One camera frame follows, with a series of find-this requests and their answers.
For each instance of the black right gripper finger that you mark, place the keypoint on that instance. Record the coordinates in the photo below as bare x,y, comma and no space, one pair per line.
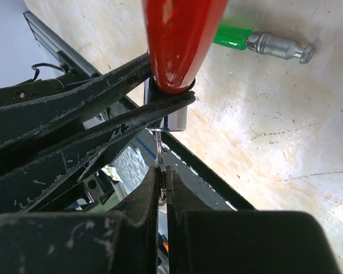
39,117
27,180

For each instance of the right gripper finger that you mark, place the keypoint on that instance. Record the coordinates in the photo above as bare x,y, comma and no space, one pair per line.
122,240
204,240

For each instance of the silver key bunch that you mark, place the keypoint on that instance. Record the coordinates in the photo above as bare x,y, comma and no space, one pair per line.
160,165

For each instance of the red cable lock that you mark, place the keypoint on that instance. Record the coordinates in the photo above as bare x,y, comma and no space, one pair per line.
179,34

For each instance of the green cable lock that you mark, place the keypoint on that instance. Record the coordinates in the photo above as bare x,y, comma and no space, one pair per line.
263,43

